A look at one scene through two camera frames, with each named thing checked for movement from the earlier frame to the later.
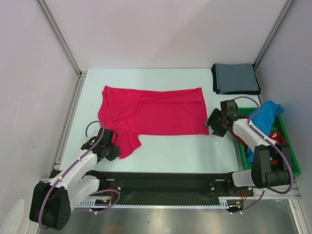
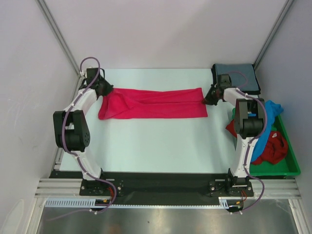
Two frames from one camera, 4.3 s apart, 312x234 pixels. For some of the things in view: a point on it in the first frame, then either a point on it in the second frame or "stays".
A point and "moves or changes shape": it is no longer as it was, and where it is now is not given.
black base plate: [137, 188] stays
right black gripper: [217, 131] to [208, 100]
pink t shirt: [131, 112] moves or changes shape
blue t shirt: [263, 121] stays
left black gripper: [115, 153] to [108, 88]
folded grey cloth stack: [216, 87] stays
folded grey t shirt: [236, 77] stays
